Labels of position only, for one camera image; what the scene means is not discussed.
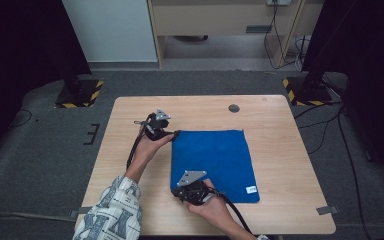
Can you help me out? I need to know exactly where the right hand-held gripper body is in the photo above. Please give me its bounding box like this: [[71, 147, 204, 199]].
[[176, 170, 214, 206]]

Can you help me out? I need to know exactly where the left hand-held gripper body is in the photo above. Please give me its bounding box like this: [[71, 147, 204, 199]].
[[144, 108, 174, 141]]

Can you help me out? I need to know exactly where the blue towel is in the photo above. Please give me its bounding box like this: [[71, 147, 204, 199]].
[[169, 129, 261, 204]]

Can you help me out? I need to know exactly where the person's right hand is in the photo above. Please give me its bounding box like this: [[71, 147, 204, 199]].
[[186, 178, 233, 226]]

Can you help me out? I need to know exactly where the person's left hand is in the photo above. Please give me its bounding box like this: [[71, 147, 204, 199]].
[[129, 133, 175, 172]]

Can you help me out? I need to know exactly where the black stand with striped base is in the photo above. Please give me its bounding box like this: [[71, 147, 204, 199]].
[[54, 66, 104, 109], [282, 66, 334, 107]]

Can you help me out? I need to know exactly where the grey tape piece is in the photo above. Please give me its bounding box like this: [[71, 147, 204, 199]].
[[69, 206, 94, 219], [315, 205, 341, 216]]

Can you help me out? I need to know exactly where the white cabinet panel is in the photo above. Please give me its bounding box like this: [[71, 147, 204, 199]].
[[62, 0, 158, 63]]

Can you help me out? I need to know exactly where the light wooden desk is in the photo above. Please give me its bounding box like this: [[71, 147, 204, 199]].
[[146, 0, 324, 68]]

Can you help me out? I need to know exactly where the black curtain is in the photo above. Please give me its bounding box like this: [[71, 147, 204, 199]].
[[0, 0, 93, 169], [301, 0, 384, 183]]

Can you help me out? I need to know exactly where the left hand-held gripper black cable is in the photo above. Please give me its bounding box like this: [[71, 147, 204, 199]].
[[126, 113, 157, 169]]

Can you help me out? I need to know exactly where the hand-held gripper black cable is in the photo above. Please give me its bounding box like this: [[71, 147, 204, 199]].
[[126, 113, 157, 169], [206, 188, 254, 235]]

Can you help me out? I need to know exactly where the right hand-held gripper black cable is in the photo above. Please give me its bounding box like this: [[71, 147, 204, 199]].
[[206, 188, 254, 235]]

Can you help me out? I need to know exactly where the black power strip cable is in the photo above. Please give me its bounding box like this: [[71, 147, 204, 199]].
[[263, 3, 304, 71]]

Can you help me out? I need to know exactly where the thin black floor cable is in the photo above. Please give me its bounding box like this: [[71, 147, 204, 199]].
[[11, 109, 33, 128]]

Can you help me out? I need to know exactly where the grey drawer handle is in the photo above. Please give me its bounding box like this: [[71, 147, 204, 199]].
[[245, 25, 273, 34]]

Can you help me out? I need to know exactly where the grey floor cable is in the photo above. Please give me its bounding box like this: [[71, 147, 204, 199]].
[[0, 211, 78, 223]]

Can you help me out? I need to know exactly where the long black floor cable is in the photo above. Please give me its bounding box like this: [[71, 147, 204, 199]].
[[336, 109, 374, 240]]

